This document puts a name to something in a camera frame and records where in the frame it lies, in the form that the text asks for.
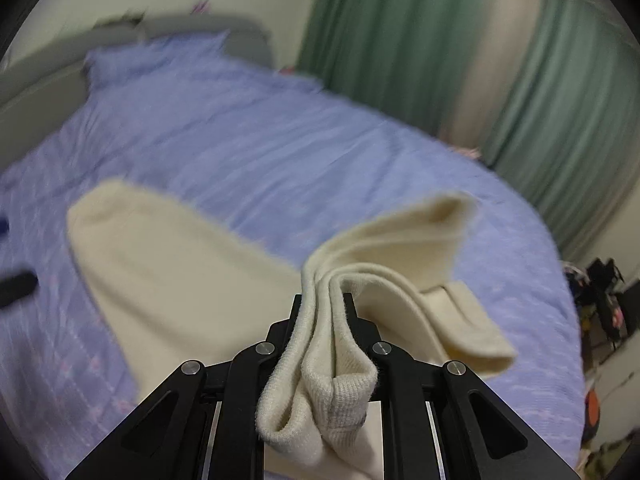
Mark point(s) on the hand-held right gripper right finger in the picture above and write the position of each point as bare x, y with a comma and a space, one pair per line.
367, 332

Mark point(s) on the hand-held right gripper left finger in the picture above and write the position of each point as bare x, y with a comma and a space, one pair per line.
280, 335

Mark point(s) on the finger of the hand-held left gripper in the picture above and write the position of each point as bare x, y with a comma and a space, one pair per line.
2, 226
17, 287

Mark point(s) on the cream pants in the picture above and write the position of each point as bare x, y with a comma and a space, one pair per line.
175, 270

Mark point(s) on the bed with blue striped sheet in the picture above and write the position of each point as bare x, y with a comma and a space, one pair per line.
250, 150

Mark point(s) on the pink cloth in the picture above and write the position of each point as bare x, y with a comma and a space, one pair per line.
465, 152

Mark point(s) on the blue striped pillow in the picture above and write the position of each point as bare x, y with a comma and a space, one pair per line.
150, 60

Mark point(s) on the orange stool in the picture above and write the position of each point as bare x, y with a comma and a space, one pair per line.
592, 410

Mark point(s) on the black chair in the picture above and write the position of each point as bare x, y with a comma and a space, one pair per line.
602, 285

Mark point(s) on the grey padded headboard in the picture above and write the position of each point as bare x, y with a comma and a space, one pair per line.
200, 27

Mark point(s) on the purple toy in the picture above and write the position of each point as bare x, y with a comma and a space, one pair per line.
200, 6

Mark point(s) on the green curtain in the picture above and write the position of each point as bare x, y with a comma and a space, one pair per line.
580, 110
395, 35

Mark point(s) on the beige sheer curtain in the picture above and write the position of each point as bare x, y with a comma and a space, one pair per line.
505, 60

